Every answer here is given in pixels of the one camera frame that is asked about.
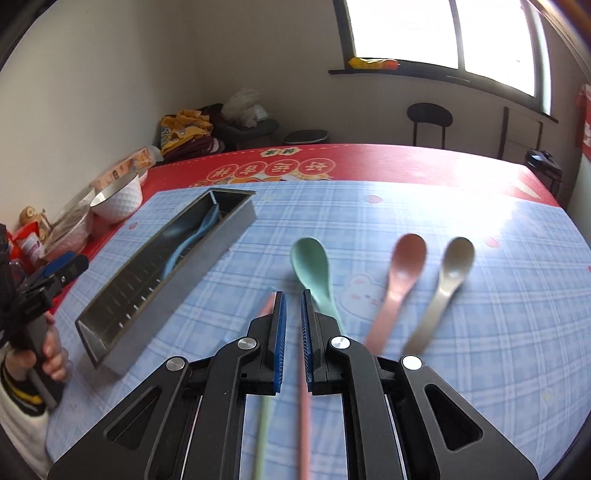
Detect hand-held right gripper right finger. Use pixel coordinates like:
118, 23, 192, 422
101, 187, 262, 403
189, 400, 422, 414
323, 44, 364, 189
301, 290, 539, 480

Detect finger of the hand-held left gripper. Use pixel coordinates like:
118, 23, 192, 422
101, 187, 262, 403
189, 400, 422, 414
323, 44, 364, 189
28, 251, 77, 289
48, 255, 90, 283

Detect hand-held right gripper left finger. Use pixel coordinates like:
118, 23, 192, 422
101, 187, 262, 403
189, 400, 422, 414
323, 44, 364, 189
48, 292, 287, 480

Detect green spoon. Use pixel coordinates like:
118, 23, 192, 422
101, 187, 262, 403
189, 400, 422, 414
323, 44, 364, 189
290, 237, 348, 335

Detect pink chopstick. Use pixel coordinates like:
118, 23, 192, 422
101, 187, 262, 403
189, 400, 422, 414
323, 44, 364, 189
252, 295, 312, 480

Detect grey metal utensil box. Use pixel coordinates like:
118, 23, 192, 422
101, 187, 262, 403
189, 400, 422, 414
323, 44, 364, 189
75, 187, 257, 376

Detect pink spoon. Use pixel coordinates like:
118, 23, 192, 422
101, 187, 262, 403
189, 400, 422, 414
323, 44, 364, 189
365, 233, 428, 349

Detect person's left forearm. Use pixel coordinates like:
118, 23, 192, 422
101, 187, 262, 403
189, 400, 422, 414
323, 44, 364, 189
0, 360, 61, 478

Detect person's left hand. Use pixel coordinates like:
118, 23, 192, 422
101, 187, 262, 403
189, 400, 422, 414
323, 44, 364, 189
0, 316, 70, 384

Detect red snack packet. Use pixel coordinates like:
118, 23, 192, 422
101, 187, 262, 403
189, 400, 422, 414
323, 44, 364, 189
9, 222, 49, 266

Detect white dimpled bowl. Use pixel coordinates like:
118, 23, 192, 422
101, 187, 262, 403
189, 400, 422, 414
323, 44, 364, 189
90, 172, 144, 225

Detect green chopstick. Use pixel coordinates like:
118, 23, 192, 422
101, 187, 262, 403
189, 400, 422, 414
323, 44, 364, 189
253, 394, 274, 480

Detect blue spoon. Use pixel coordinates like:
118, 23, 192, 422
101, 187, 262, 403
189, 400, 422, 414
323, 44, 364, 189
161, 203, 221, 280

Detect orange snack box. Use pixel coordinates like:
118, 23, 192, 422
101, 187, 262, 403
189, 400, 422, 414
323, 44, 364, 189
90, 147, 158, 190

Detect beige spoon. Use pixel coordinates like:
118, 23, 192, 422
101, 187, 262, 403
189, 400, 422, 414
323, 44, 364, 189
403, 236, 476, 357

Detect yellow snack bags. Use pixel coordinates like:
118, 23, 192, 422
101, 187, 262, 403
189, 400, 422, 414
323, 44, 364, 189
159, 108, 225, 162

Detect blue plaid tablecloth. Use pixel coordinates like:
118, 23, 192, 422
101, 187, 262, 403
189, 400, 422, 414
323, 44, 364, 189
44, 178, 591, 480

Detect red printed tablecloth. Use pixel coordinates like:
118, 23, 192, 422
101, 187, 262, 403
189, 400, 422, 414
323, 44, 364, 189
28, 142, 571, 296

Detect round black stool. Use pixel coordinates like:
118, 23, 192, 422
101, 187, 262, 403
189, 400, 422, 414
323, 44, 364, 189
281, 129, 329, 146

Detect dark low stool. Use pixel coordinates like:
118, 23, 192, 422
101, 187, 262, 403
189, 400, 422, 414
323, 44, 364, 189
215, 117, 280, 151

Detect clear plastic bag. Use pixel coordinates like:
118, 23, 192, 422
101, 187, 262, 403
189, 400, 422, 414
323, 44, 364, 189
222, 88, 271, 127

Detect black chair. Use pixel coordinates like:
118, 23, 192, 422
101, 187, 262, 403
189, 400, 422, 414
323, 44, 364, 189
406, 102, 454, 149

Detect black cooker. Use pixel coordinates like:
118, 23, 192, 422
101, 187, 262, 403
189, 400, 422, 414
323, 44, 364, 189
526, 150, 564, 197

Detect black window sill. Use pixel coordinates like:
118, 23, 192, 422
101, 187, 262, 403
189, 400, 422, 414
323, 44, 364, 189
329, 65, 559, 123

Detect window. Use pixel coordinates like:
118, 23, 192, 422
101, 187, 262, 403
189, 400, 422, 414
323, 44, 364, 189
332, 0, 559, 123

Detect black folding frame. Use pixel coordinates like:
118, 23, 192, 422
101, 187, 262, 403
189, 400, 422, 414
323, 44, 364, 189
499, 106, 544, 162

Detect red wall hanging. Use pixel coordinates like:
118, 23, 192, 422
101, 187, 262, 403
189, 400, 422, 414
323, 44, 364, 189
577, 83, 591, 160

